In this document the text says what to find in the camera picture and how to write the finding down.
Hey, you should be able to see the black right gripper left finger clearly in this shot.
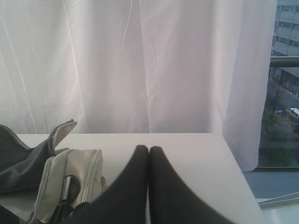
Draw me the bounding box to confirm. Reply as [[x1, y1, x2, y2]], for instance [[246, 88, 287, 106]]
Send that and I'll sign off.
[[69, 145, 149, 224]]

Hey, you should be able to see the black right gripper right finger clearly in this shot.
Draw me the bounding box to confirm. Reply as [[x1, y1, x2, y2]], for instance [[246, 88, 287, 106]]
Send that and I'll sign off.
[[148, 146, 230, 224]]

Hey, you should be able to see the beige duffel bag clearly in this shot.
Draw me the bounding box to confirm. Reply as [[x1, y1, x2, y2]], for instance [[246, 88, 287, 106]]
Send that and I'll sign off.
[[0, 120, 107, 224]]

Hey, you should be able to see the white background curtain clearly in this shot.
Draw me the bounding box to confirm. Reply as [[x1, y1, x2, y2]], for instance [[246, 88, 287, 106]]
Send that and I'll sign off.
[[0, 0, 277, 171]]

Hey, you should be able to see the metal balcony railing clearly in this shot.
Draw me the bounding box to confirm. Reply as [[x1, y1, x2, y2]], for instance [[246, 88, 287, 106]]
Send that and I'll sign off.
[[270, 56, 299, 68]]

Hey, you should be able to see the grey building outside window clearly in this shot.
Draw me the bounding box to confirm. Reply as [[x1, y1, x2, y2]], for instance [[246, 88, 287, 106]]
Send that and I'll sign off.
[[271, 0, 299, 58]]

